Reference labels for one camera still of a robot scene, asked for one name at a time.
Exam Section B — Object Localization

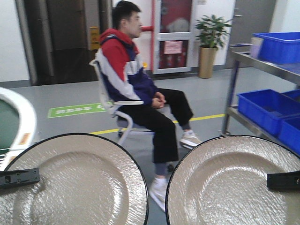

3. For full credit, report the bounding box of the stainless steel shelf rack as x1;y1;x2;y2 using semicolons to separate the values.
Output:
220;43;300;155

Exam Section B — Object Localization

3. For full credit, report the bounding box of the black arm gripper finger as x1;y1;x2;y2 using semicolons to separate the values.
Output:
0;168;40;189

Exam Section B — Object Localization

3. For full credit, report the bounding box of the potted plant gold pot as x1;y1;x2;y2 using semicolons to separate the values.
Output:
195;15;232;79

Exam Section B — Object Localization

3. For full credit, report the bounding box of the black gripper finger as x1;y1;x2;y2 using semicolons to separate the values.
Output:
267;171;300;190

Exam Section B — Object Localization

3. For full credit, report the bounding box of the white office chair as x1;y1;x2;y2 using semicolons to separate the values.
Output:
90;59;154;145

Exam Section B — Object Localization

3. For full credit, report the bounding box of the blue bin lower shelf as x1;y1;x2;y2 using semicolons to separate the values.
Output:
237;89;300;136

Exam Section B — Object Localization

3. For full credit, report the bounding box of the seated man red hoodie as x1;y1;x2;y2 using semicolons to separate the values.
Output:
96;0;200;209

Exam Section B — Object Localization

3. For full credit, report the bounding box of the yellow wet floor sign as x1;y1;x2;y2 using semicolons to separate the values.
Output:
90;26;100;50

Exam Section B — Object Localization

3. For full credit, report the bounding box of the blue bin shelf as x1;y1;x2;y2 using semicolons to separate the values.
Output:
253;31;300;64
237;89;300;136

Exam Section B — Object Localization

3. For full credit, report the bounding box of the green circular conveyor belt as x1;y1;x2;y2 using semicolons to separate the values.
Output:
0;100;19;150

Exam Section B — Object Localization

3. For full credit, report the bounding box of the blue bin top shelf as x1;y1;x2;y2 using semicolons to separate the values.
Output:
253;31;300;64

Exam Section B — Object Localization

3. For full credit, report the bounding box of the beige plate black rim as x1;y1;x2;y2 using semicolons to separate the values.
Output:
0;134;149;225
166;135;300;225

